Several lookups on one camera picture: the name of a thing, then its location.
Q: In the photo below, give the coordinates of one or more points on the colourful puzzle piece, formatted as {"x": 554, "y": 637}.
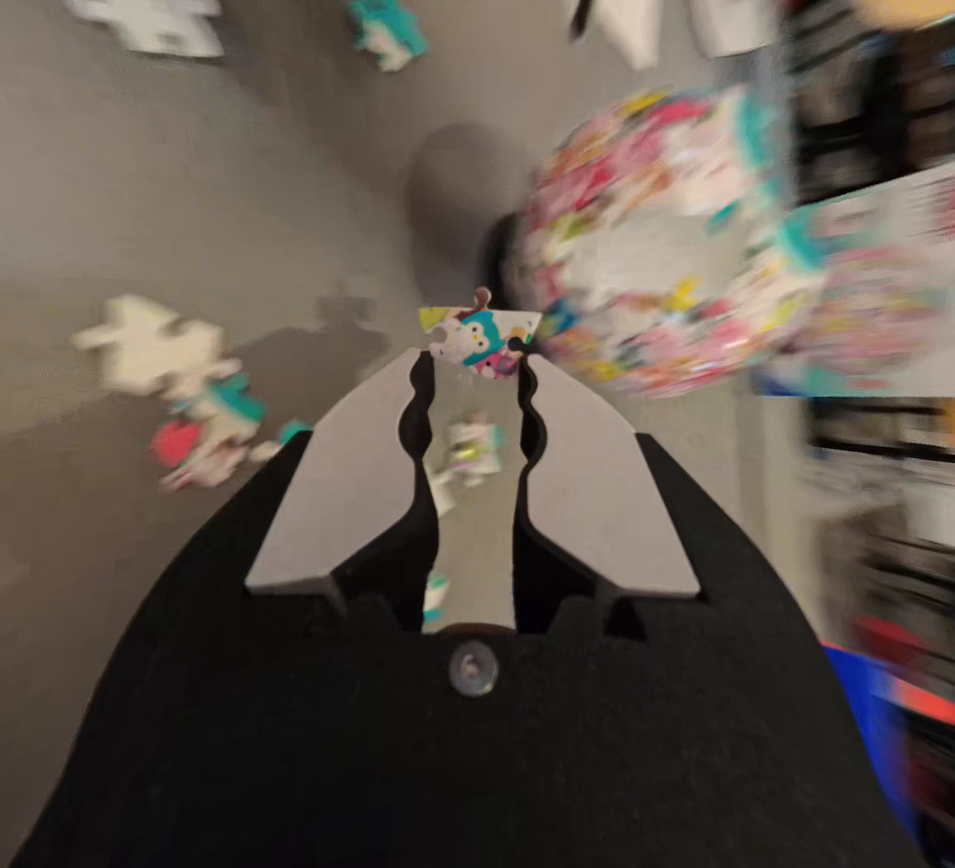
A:
{"x": 481, "y": 342}
{"x": 474, "y": 447}

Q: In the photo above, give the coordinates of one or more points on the blue storage bin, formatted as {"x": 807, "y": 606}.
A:
{"x": 865, "y": 719}

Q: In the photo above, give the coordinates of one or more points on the pink teal puzzle piece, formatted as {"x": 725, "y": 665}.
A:
{"x": 201, "y": 435}

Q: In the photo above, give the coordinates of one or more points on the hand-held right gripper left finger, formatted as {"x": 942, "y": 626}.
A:
{"x": 343, "y": 495}

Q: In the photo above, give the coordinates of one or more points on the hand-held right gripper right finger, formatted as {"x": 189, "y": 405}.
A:
{"x": 612, "y": 502}

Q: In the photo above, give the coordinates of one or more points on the colourful puzzle ball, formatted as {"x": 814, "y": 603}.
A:
{"x": 656, "y": 212}

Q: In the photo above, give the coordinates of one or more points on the teal white puzzle piece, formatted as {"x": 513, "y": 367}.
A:
{"x": 293, "y": 429}

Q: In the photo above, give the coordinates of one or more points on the puzzle box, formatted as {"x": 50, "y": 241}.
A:
{"x": 880, "y": 286}

